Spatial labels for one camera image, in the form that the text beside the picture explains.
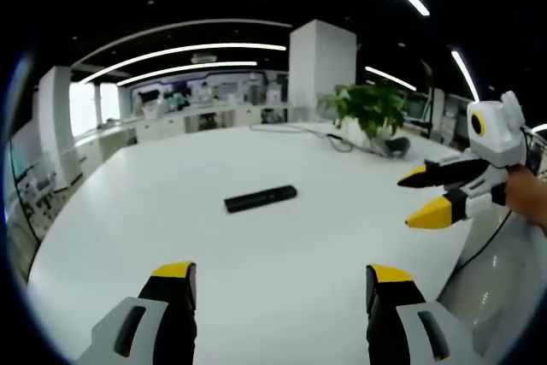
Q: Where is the black remote control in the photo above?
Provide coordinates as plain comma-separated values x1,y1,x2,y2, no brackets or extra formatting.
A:
223,185,298,214

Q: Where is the person's right hand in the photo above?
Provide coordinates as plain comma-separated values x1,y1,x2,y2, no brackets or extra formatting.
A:
503,165,547,238

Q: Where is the dark grey object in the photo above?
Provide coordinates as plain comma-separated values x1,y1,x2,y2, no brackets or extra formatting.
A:
383,136,412,156

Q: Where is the white pillar by window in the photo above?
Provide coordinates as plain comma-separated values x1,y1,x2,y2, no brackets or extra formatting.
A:
35,64,83,190

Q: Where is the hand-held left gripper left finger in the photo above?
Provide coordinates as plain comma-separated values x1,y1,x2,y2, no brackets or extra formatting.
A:
74,261,198,365

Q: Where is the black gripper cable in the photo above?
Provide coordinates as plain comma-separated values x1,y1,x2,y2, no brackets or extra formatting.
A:
432,206,514,303

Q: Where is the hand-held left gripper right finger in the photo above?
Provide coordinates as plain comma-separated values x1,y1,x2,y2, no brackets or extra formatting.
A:
365,262,488,365

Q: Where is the green potted plant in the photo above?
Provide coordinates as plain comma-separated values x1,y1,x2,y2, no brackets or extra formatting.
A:
318,80,408,148

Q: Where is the black cable on table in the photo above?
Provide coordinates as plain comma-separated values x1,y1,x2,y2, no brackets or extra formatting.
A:
249,122,354,153

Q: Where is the white square pillar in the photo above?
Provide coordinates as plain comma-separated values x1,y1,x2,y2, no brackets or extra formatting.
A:
288,18,358,123

